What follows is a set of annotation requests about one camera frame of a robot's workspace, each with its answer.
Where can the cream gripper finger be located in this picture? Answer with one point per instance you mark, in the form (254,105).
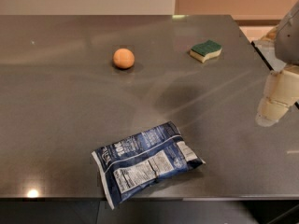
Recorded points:
(281,91)

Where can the green yellow sponge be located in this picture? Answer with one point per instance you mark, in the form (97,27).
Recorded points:
(206,51)

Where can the orange ball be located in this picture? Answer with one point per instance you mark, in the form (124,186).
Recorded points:
(123,58)

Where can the blue chip bag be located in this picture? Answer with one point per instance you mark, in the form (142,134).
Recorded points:
(141,160)

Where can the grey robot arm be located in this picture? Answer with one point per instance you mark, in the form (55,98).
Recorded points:
(291,21)

